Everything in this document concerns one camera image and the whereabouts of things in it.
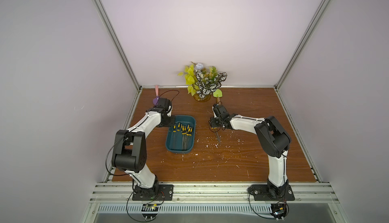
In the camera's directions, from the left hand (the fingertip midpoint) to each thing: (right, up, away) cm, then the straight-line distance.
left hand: (172, 121), depth 94 cm
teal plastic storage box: (+6, -11, -3) cm, 12 cm away
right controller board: (+55, -39, -24) cm, 72 cm away
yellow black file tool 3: (+4, -6, +1) cm, 7 cm away
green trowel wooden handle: (+32, +18, +21) cm, 42 cm away
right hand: (+26, +1, +5) cm, 27 cm away
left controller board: (-7, -41, -22) cm, 47 cm away
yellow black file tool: (+7, -8, -1) cm, 10 cm away
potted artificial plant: (+19, +24, -6) cm, 31 cm away
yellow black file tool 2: (+10, -8, -1) cm, 13 cm away
